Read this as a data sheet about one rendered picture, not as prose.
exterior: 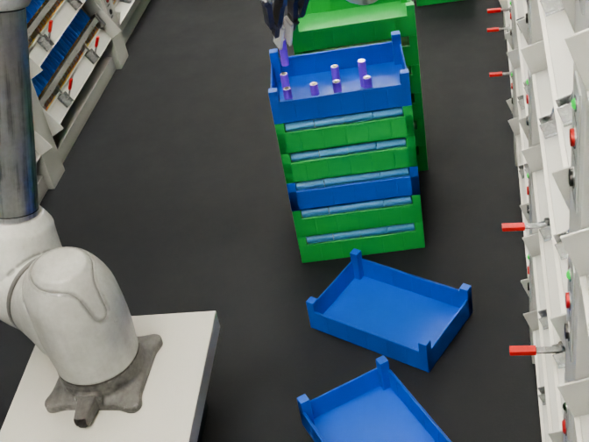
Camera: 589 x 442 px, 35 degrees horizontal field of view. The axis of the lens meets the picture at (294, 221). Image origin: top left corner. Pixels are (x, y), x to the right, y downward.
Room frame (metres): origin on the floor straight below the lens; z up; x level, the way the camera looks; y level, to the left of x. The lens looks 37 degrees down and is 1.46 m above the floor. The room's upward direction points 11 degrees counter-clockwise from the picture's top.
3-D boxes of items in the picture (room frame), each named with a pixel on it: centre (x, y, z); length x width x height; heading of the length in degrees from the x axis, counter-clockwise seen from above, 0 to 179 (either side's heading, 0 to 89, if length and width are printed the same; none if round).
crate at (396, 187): (1.83, -0.16, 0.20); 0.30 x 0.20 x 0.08; 84
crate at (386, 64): (1.83, -0.16, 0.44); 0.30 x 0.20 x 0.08; 84
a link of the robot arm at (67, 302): (1.26, 0.41, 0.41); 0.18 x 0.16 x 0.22; 43
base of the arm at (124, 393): (1.23, 0.40, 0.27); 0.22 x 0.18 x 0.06; 165
